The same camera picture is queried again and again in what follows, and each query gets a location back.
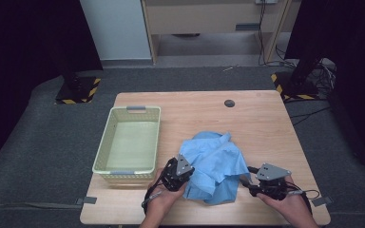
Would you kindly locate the grey tape piece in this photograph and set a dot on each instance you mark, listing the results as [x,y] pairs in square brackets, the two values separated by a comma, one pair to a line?
[322,201]
[88,200]

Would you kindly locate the person's right hand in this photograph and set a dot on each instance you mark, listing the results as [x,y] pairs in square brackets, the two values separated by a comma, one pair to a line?
[293,204]

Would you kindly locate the grey power strip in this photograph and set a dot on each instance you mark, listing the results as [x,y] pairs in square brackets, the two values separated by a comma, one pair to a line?
[266,1]

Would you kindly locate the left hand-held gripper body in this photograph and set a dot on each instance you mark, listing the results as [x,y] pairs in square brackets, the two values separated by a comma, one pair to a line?
[174,177]

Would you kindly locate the white partition panel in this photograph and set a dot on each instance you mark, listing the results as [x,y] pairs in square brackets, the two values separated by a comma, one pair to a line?
[117,28]

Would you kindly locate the black stand with striped base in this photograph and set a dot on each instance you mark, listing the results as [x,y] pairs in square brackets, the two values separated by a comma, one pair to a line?
[294,85]
[76,90]

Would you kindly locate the small metal floor object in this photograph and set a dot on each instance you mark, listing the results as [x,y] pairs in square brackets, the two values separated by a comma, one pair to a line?
[230,68]

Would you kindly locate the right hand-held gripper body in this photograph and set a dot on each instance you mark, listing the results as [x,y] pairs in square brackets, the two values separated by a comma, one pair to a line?
[272,188]

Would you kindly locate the dark round table grommet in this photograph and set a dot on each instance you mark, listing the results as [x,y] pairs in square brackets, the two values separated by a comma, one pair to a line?
[229,103]

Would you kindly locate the black curtain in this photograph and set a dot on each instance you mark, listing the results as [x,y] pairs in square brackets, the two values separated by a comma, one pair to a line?
[355,47]
[19,47]

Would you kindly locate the light blue short-sleeved shirt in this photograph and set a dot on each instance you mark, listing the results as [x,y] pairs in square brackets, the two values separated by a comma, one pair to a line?
[212,158]

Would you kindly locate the person's left hand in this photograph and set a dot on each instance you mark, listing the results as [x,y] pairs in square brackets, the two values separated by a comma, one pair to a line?
[161,202]

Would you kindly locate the light green plastic basket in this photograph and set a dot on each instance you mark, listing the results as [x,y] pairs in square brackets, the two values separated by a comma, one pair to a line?
[130,145]

